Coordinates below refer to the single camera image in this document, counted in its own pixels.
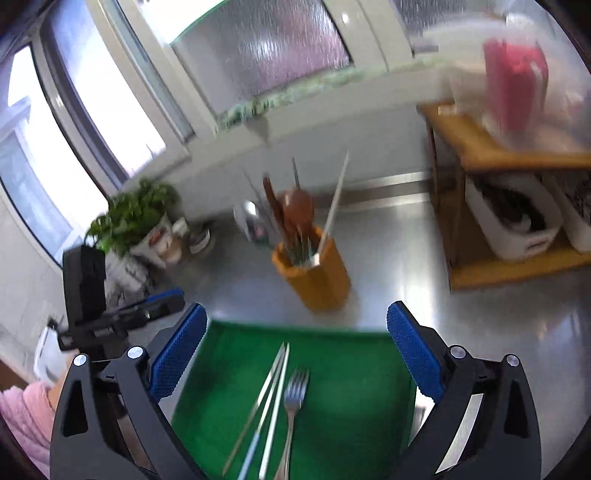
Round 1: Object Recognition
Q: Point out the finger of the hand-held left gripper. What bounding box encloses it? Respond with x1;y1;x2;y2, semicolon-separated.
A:
116;295;186;330
119;288;184;315

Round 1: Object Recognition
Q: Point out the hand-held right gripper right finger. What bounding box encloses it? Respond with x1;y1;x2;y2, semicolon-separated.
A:
386;301;542;480

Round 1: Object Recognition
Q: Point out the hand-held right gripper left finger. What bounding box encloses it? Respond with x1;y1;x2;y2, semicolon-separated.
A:
50;303;208;480

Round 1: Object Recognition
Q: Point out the green wooden tray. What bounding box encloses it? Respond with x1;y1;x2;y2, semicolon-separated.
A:
171;318;419;480

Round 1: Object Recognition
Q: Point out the white chopstick clear tip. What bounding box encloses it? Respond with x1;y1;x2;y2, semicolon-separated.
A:
259;342;291;480

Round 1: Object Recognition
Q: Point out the light blue ended chopstick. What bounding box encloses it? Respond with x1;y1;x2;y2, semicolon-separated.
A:
236;348;286;480

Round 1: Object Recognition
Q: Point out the hexagonal wooden utensil holder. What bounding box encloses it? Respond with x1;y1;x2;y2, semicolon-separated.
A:
271;224;352;311

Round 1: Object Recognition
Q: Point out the metal spoon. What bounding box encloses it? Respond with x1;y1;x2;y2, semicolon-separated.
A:
233;199;269;251

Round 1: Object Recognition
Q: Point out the long white chopstick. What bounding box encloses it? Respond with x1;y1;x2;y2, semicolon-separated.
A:
318;151;350;259

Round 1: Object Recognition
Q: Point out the person's left forearm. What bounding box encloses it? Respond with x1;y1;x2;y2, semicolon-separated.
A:
0;382;58;478

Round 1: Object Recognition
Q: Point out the white striped pot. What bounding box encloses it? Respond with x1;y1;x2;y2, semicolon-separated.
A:
104;253;149;302

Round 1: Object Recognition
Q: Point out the small metal bowl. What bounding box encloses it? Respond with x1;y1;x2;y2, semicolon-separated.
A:
186;220;216;256

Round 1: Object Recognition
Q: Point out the white plastic object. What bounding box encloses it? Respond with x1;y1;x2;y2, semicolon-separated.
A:
34;324;71;385

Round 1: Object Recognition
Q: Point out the green potted plant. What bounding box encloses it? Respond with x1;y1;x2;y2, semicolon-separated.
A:
85;179;182;254

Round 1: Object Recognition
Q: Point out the white plastic bin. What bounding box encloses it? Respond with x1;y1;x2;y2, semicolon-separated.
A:
464;172;565;264
542;170;591;254

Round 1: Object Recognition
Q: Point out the dark object in bin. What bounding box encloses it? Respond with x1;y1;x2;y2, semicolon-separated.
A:
479;184;549;232

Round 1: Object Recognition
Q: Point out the wooden shelf rack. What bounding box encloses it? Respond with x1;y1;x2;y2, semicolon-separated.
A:
417;102;591;292

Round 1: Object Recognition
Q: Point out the frosted glass window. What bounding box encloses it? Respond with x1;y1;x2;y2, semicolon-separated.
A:
168;0;354;118

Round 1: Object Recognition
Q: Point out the red pouch in plastic bag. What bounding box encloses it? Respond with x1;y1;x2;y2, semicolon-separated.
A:
482;38;550;133

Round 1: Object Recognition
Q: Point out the clear plastic box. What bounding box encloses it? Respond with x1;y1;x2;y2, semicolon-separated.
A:
442;11;591;154

